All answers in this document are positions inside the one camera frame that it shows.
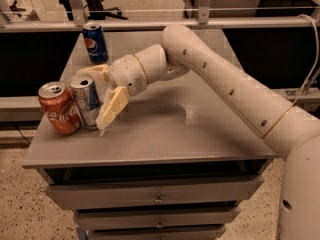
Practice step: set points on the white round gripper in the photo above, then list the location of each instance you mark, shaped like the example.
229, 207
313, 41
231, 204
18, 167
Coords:
126, 73

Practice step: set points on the silver blue redbull can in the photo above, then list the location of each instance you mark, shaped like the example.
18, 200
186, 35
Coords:
85, 95

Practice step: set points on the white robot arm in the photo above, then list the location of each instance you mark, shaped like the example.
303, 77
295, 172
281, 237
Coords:
291, 132

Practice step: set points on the blue pepsi can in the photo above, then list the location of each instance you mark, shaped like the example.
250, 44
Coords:
95, 42

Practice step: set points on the red coke can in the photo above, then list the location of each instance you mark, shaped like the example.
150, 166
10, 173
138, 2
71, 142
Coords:
59, 107

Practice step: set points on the grey metal railing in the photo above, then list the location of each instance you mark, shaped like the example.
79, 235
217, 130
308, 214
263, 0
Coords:
51, 16

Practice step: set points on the grey drawer cabinet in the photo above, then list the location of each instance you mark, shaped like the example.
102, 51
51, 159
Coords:
178, 129

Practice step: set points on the middle grey drawer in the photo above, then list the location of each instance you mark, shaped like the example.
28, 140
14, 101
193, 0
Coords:
156, 218

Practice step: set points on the grey drawer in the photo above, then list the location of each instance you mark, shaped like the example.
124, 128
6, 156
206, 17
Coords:
156, 192
156, 218
205, 232

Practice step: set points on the top grey drawer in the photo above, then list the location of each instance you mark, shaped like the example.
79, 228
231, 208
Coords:
156, 192

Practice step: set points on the bottom grey drawer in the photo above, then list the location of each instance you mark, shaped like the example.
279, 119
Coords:
205, 232

